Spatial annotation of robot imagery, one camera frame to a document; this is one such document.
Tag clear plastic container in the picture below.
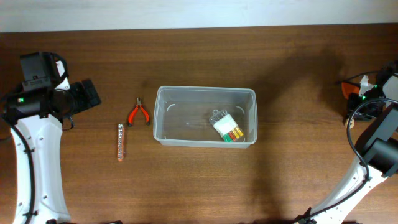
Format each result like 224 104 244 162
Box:
153 86 258 149

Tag red-handled pliers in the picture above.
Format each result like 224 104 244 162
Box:
126 96 152 128

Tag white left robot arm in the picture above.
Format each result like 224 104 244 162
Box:
1 52 101 223

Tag orange socket rail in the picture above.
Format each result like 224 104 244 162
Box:
117 124 125 161

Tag colourful bit set case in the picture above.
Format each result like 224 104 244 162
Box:
209 110 244 142

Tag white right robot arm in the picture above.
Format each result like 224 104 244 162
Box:
294 61 397 224

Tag orange scraper wooden handle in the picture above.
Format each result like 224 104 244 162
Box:
341 81 361 128

